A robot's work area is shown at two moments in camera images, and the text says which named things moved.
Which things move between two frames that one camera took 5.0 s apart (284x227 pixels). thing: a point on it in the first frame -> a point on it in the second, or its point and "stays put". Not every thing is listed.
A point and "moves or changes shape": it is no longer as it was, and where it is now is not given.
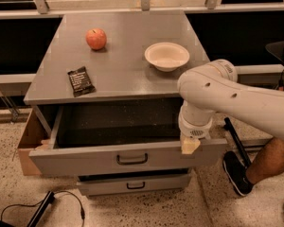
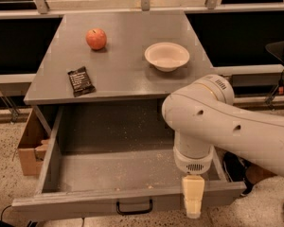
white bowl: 167,56 stays put
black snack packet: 80,83 stays put
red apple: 97,39 stays put
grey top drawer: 119,139 moves or changes shape
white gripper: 195,130 -> 193,165
